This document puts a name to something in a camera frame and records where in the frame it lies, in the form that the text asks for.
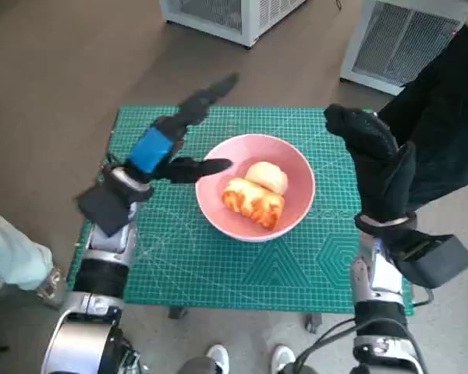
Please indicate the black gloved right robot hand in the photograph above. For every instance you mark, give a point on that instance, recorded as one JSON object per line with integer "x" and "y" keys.
{"x": 382, "y": 175}

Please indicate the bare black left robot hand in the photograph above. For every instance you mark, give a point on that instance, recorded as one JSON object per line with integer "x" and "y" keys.
{"x": 152, "y": 150}

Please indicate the pink bowl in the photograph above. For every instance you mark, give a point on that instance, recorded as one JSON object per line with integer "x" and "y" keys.
{"x": 296, "y": 202}

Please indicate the long braided toy bread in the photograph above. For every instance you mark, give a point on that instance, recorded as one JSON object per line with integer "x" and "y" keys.
{"x": 249, "y": 202}

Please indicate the round toy bread bun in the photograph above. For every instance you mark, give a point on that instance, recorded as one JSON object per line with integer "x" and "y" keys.
{"x": 265, "y": 175}

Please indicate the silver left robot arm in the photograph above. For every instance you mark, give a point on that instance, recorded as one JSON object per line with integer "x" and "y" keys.
{"x": 101, "y": 272}

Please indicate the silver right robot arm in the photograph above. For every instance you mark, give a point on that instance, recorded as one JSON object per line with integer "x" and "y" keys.
{"x": 378, "y": 280}

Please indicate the white mesh cabinet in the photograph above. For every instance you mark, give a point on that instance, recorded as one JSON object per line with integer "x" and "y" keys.
{"x": 206, "y": 15}
{"x": 390, "y": 43}

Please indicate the green cutting mat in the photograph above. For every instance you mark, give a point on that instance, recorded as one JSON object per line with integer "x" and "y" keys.
{"x": 218, "y": 272}

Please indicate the person's grey shoe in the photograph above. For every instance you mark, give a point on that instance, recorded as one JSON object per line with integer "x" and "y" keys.
{"x": 52, "y": 288}

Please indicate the person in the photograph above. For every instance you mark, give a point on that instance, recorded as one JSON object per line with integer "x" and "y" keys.
{"x": 8, "y": 249}

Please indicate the white shoe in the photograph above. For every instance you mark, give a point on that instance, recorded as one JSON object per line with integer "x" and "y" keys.
{"x": 217, "y": 358}
{"x": 284, "y": 358}

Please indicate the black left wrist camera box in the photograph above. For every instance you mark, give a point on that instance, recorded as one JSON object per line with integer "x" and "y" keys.
{"x": 105, "y": 210}

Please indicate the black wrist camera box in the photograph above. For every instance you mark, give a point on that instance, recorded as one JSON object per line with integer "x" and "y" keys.
{"x": 433, "y": 261}
{"x": 105, "y": 210}

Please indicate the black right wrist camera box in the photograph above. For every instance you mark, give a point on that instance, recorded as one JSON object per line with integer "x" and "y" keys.
{"x": 433, "y": 261}

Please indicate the black table leg bracket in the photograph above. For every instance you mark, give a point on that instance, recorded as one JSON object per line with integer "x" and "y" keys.
{"x": 177, "y": 312}
{"x": 314, "y": 323}

